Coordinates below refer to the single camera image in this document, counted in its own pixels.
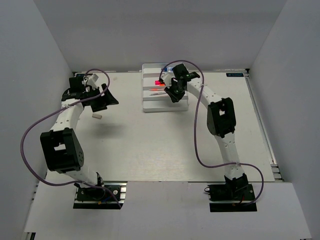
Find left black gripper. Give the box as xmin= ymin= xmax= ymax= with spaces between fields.
xmin=85 ymin=83 xmax=119 ymax=113

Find clear blue-capped spray bottle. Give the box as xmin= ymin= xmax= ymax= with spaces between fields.
xmin=161 ymin=66 xmax=173 ymax=73

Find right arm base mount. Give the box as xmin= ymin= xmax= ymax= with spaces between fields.
xmin=204 ymin=184 xmax=258 ymax=213

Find right blue table label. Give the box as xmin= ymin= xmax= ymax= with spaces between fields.
xmin=226 ymin=72 xmax=244 ymax=78

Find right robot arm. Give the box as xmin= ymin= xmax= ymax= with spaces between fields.
xmin=159 ymin=63 xmax=249 ymax=200

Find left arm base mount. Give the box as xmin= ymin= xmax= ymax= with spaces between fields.
xmin=73 ymin=181 xmax=127 ymax=210

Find blue table label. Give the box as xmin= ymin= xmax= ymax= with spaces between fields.
xmin=75 ymin=73 xmax=86 ymax=78
xmin=226 ymin=72 xmax=244 ymax=78

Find white eraser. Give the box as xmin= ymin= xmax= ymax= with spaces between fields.
xmin=92 ymin=113 xmax=103 ymax=119

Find left blue table label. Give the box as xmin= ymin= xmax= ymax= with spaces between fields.
xmin=75 ymin=73 xmax=86 ymax=78

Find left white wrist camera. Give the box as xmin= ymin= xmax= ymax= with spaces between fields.
xmin=83 ymin=73 xmax=99 ymax=90

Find pink pen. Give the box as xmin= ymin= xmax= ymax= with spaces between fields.
xmin=149 ymin=88 xmax=164 ymax=92

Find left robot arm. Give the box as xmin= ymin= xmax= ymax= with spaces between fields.
xmin=40 ymin=73 xmax=119 ymax=200

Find grey thin pen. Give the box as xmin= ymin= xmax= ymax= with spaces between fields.
xmin=149 ymin=92 xmax=166 ymax=96

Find white tiered organizer tray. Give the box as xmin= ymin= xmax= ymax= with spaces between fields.
xmin=141 ymin=63 xmax=189 ymax=113

